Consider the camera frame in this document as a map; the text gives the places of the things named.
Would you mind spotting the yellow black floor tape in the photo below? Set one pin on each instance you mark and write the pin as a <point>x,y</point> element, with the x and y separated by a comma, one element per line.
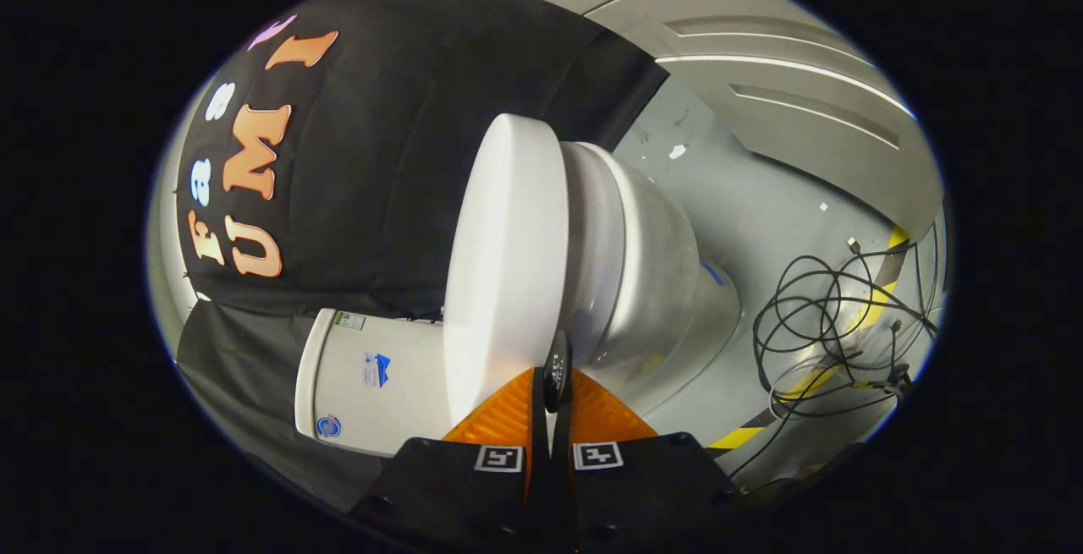
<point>736,437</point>

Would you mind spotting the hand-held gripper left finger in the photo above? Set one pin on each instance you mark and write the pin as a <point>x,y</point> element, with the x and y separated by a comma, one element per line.
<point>539,486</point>

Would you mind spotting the white toilet lid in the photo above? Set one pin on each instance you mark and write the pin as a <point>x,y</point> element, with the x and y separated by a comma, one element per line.
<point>508,241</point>

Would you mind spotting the black backdrop cloth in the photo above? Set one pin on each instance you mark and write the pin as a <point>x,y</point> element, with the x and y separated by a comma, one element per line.
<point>381,156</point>

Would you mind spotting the white drawer cabinet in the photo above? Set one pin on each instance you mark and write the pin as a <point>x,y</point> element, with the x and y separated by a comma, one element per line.
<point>761,72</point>

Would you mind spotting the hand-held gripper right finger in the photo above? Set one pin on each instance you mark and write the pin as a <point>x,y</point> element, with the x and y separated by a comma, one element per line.
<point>565,478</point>

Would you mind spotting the white toilet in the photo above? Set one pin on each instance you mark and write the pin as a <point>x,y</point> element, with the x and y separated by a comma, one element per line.
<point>372,376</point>

